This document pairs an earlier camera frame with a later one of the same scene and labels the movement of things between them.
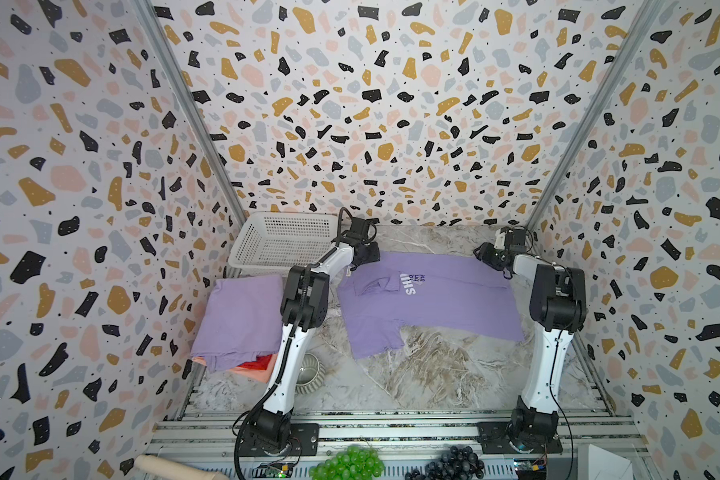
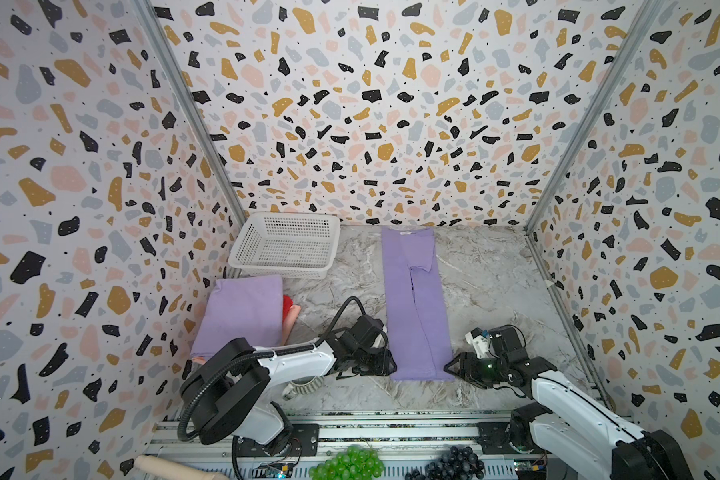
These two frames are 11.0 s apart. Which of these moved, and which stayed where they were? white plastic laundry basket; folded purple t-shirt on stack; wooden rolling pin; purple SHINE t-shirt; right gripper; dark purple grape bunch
Moved: purple SHINE t-shirt; right gripper
Stayed: dark purple grape bunch; white plastic laundry basket; wooden rolling pin; folded purple t-shirt on stack
